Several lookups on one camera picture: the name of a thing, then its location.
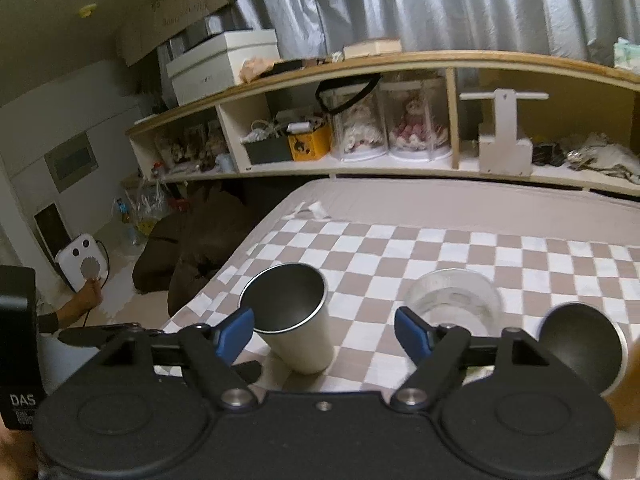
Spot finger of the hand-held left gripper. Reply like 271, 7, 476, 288
57, 325, 137, 347

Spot black strap handle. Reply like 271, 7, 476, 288
315, 74, 384, 114

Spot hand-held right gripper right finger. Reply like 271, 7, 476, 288
391, 306, 552, 412

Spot wooden shelf unit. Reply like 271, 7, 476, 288
125, 50, 640, 197

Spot white fan heater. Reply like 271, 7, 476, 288
55, 233, 110, 292

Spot green tissue pack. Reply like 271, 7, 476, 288
613, 37, 640, 69

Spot white wooden stand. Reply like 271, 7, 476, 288
459, 89, 550, 177

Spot person's bare foot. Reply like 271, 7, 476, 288
39, 280, 102, 335

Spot white cables and charger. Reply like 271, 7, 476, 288
242, 116, 327, 145

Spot black framed panel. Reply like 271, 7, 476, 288
33, 203, 69, 262

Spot tan rounded object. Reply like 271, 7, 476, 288
607, 335, 640, 431

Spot cream flat box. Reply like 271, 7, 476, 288
342, 38, 403, 59

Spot short stainless steel cup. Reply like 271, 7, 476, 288
536, 302, 629, 397

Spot peach cloth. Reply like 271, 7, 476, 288
240, 57, 277, 84

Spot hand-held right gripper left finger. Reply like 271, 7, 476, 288
95, 306, 260, 412

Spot person's left forearm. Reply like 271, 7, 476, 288
0, 422, 38, 480

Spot white crumpled tissue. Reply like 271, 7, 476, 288
286, 201, 332, 221

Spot yellow box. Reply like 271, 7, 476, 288
287, 125, 334, 162

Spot beige checkered blanket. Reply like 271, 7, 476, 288
162, 217, 640, 480

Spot grey crumpled cloth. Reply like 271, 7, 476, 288
560, 132, 640, 184

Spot grey curtain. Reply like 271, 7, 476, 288
207, 0, 640, 68

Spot small figurines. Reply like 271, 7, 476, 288
151, 124, 231, 177

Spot doll in clear case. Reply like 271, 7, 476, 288
382, 77, 454, 162
327, 81, 389, 162

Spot clear glass cup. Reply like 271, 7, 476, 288
407, 269, 504, 342

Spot tall stainless steel cup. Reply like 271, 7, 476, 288
239, 262, 331, 375

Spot small black items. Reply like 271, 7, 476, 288
531, 142, 567, 167

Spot dark green box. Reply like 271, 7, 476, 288
243, 135, 294, 166

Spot clear plastic bags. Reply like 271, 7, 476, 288
120, 180, 169, 237

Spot grey wall panel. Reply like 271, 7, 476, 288
43, 132, 99, 194

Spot white storage box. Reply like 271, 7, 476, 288
166, 29, 280, 107

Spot dark brown cushion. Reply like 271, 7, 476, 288
132, 185, 262, 319

